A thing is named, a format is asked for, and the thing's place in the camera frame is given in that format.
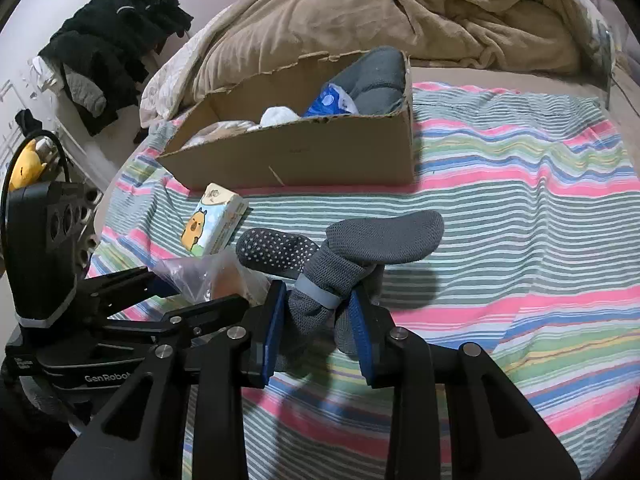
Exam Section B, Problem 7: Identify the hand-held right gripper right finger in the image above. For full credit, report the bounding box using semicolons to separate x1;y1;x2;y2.
347;291;583;480

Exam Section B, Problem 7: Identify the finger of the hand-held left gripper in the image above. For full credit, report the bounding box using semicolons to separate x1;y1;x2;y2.
75;266;174;321
95;295;252;347

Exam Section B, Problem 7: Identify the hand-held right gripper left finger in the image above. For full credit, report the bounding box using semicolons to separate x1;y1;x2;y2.
52;280;288;480

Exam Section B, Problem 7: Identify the clear plastic bag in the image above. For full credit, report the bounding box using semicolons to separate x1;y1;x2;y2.
157;249;273;307

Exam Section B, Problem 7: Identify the grey anti-slip sock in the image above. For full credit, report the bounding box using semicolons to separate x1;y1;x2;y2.
280;210;446;368
235;227;322;282

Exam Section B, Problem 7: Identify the cardboard box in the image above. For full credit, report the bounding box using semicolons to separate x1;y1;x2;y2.
156;50;417;192

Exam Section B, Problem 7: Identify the capybara print tissue pack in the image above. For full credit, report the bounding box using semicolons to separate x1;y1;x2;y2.
181;182;249;257

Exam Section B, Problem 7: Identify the yellow plush toy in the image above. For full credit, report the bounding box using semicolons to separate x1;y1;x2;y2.
11;138;52;189

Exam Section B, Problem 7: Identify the grey garment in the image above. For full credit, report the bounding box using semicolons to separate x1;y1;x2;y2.
66;71;109;120

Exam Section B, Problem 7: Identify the striped bed sheet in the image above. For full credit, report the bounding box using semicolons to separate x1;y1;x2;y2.
87;81;640;480

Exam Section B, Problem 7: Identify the white floral quilt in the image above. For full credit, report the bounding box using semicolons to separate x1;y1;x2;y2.
138;24;227;129

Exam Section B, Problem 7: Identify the white crumpled cloth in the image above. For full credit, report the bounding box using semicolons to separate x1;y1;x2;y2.
259;106;304;127

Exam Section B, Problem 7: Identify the black clothing pile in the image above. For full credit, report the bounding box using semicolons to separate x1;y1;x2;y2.
38;0;195;137

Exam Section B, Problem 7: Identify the blue plastic packet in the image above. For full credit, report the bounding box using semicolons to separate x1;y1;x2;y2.
303;82;359;117

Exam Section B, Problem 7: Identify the grey knitted cloth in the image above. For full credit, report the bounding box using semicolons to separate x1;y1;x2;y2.
331;46;407;117

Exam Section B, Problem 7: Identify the beige blanket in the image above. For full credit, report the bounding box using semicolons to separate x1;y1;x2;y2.
191;0;585;107

